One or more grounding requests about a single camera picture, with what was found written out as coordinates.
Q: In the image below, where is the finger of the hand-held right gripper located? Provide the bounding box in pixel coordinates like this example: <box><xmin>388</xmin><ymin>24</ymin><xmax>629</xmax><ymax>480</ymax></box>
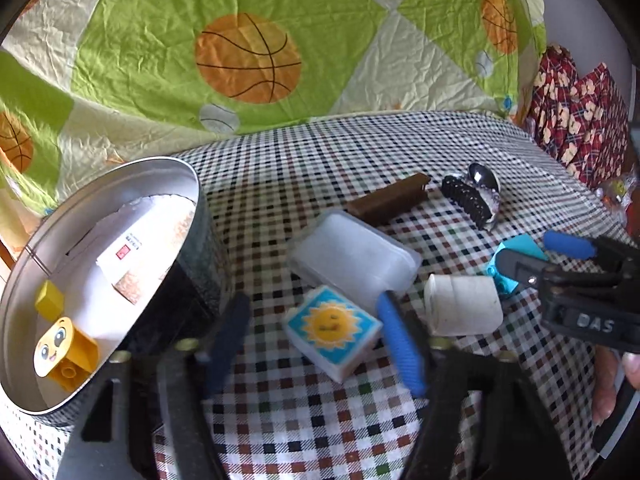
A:
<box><xmin>496</xmin><ymin>247</ymin><xmax>556</xmax><ymax>291</ymax></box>
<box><xmin>544</xmin><ymin>230</ymin><xmax>640</xmax><ymax>273</ymax></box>

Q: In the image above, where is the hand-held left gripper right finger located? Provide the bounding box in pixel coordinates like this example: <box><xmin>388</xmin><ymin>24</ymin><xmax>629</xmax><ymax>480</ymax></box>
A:
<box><xmin>376</xmin><ymin>290</ymin><xmax>573</xmax><ymax>480</ymax></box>

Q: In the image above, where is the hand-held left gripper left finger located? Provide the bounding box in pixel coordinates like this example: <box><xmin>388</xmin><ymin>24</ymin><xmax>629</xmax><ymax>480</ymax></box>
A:
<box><xmin>57</xmin><ymin>291</ymin><xmax>253</xmax><ymax>480</ymax></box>

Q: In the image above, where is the blue toy block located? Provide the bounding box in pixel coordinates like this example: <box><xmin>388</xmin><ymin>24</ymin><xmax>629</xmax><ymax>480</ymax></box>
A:
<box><xmin>484</xmin><ymin>233</ymin><xmax>548</xmax><ymax>301</ymax></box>

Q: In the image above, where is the round dark cookie tin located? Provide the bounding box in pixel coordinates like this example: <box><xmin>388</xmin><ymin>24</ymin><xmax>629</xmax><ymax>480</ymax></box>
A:
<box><xmin>0</xmin><ymin>156</ymin><xmax>236</xmax><ymax>428</ymax></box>

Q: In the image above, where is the white sun print block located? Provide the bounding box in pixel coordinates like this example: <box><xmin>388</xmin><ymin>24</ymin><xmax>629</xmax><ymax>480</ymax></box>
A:
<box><xmin>282</xmin><ymin>285</ymin><xmax>384</xmax><ymax>385</ymax></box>

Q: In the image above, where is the black sequined hair claw clip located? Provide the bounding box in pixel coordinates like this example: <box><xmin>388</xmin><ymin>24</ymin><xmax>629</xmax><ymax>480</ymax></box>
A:
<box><xmin>441</xmin><ymin>162</ymin><xmax>501</xmax><ymax>231</ymax></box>

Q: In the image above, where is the translucent white plastic box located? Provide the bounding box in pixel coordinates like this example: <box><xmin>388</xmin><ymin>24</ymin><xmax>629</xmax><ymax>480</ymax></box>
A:
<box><xmin>286</xmin><ymin>209</ymin><xmax>422</xmax><ymax>311</ymax></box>

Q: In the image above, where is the small white carton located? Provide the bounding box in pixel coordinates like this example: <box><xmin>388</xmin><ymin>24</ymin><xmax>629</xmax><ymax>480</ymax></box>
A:
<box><xmin>96</xmin><ymin>227</ymin><xmax>171</xmax><ymax>281</ymax></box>

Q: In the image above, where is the yellow face toy block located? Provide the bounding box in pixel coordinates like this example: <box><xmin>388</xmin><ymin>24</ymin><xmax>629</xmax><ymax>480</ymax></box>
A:
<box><xmin>32</xmin><ymin>316</ymin><xmax>99</xmax><ymax>378</ymax></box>

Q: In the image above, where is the small yellow toy block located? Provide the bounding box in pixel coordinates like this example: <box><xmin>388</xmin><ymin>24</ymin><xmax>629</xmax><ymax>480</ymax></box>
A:
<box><xmin>34</xmin><ymin>280</ymin><xmax>66</xmax><ymax>322</ymax></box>

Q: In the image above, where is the person's right hand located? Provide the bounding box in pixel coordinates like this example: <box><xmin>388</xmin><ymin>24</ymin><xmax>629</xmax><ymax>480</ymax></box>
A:
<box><xmin>592</xmin><ymin>347</ymin><xmax>640</xmax><ymax>423</ymax></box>

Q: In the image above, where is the small colourful toy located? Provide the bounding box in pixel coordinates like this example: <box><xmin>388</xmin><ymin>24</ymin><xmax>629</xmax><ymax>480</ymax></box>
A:
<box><xmin>597</xmin><ymin>175</ymin><xmax>633</xmax><ymax>211</ymax></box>

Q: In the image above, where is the red plaid printed cloth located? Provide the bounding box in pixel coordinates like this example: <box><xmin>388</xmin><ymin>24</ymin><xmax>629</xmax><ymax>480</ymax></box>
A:
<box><xmin>522</xmin><ymin>45</ymin><xmax>631</xmax><ymax>193</ymax></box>

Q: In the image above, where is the white paper tin liner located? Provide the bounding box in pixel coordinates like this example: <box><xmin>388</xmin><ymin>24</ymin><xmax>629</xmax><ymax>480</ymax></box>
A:
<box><xmin>37</xmin><ymin>195</ymin><xmax>197</xmax><ymax>406</ymax></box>

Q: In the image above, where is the checkered tablecloth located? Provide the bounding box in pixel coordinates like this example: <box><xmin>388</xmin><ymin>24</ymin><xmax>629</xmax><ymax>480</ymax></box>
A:
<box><xmin>0</xmin><ymin>110</ymin><xmax>636</xmax><ymax>480</ymax></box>

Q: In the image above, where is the basketball print bed sheet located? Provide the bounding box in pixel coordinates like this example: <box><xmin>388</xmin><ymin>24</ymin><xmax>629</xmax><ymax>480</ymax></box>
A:
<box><xmin>0</xmin><ymin>0</ymin><xmax>548</xmax><ymax>216</ymax></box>

